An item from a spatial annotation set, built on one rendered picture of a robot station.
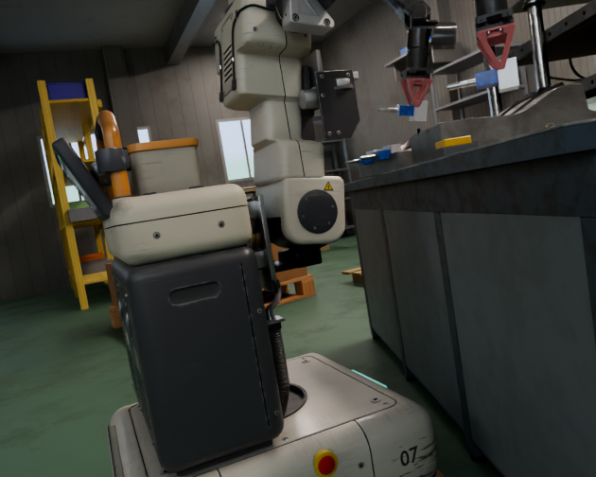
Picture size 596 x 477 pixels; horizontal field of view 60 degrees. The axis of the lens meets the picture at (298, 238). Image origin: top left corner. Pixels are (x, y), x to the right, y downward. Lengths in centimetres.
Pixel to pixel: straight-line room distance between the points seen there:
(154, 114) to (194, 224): 794
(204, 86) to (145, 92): 98
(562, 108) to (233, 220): 88
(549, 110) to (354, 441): 92
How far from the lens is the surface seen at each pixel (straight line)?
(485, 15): 110
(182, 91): 905
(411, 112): 150
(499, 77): 110
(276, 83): 127
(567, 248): 87
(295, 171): 121
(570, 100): 149
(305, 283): 408
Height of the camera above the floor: 76
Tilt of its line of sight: 4 degrees down
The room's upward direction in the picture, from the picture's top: 9 degrees counter-clockwise
